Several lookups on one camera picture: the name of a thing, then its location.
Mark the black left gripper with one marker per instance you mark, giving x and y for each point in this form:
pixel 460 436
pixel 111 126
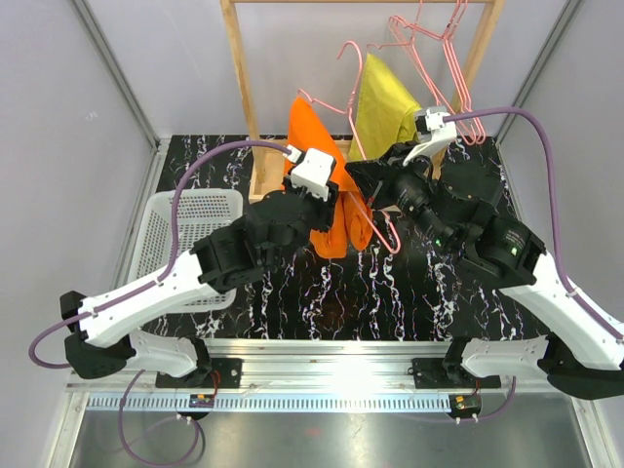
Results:
pixel 325 207

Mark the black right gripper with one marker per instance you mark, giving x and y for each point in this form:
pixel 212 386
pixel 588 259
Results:
pixel 377 179

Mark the orange trousers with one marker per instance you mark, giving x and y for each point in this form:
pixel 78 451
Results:
pixel 351 226

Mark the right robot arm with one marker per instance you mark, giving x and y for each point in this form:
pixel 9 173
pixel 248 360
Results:
pixel 458 212

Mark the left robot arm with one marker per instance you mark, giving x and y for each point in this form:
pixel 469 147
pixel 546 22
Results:
pixel 107 337

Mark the yellow-green trousers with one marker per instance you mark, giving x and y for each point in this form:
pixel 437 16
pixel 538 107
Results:
pixel 385 111

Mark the wooden clothes rack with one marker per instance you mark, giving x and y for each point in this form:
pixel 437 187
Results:
pixel 262 182

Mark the white plastic basket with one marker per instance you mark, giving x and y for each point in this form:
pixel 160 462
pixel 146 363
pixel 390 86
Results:
pixel 199 213

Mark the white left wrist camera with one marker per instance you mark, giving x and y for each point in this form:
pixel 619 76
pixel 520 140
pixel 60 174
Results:
pixel 312 170

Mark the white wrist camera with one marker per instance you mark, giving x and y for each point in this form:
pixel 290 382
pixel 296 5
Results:
pixel 433 133
pixel 312 170

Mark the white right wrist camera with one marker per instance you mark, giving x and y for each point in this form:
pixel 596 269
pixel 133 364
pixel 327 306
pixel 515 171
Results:
pixel 433 133

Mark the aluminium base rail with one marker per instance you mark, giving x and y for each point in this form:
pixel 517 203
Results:
pixel 305 376

